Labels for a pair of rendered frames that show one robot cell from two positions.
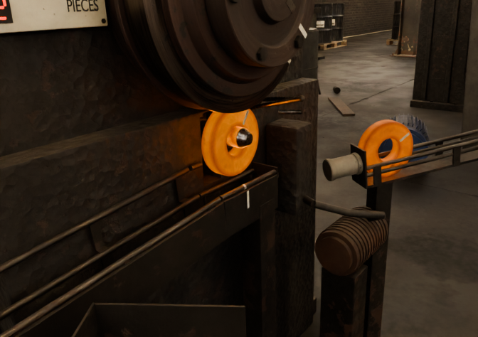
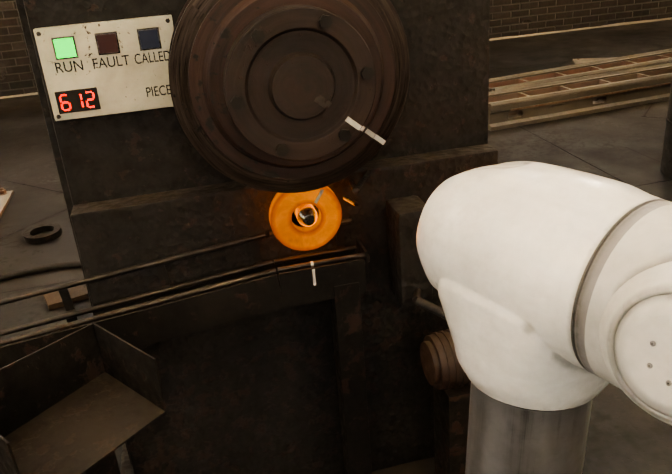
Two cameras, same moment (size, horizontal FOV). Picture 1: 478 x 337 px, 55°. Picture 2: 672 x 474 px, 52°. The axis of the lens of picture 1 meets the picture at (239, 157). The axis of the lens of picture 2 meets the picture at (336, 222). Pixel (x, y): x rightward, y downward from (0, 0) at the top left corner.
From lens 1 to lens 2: 0.94 m
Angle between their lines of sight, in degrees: 36
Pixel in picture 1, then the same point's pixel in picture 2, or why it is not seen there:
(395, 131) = not seen: hidden behind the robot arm
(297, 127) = (402, 212)
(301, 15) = (351, 108)
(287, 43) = (325, 136)
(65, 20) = (145, 103)
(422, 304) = not seen: outside the picture
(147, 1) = (176, 102)
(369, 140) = not seen: hidden behind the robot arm
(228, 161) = (294, 236)
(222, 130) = (285, 206)
